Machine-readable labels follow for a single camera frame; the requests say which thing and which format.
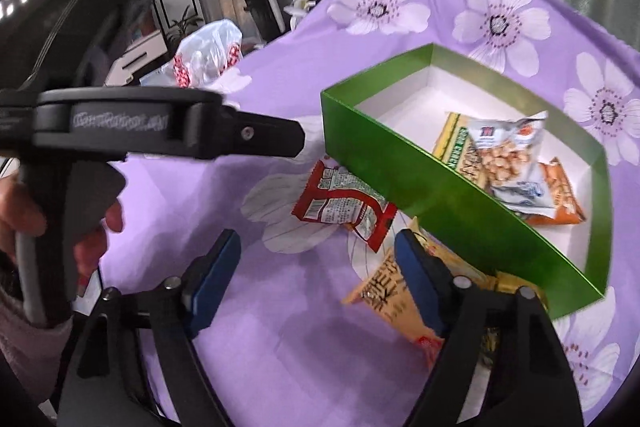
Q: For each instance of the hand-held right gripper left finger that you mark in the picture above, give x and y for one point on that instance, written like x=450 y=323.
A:
x=212 y=287

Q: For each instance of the yellow snack packet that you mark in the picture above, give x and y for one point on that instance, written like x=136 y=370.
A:
x=385 y=297

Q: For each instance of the person's left forearm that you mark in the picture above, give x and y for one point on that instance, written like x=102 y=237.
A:
x=25 y=337

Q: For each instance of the person's left hand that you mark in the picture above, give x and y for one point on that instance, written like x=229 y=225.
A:
x=15 y=212

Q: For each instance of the white red plastic bag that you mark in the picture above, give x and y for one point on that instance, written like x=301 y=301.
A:
x=210 y=52

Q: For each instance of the red snack packet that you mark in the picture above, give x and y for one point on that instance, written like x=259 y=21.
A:
x=335 y=199

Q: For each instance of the white blue peanut packet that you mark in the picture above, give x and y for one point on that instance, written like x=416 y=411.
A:
x=505 y=162

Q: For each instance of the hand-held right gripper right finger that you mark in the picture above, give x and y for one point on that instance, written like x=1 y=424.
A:
x=420 y=287

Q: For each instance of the gold brown snack packet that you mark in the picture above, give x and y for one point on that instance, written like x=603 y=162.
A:
x=505 y=282

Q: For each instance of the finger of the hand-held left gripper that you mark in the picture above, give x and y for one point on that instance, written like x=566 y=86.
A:
x=265 y=137

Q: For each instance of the green cardboard box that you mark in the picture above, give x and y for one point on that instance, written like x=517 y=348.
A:
x=450 y=202

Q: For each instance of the white cabinet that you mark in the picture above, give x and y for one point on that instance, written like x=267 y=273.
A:
x=145 y=52

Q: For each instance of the tan cracker packet green stripe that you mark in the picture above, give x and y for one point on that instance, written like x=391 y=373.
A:
x=457 y=142

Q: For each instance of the purple floral bed sheet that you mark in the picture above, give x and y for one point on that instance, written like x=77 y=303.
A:
x=300 y=332

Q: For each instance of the green potted plant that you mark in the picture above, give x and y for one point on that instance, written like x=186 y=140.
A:
x=182 y=29

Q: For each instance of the orange snack packet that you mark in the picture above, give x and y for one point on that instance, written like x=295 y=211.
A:
x=562 y=197

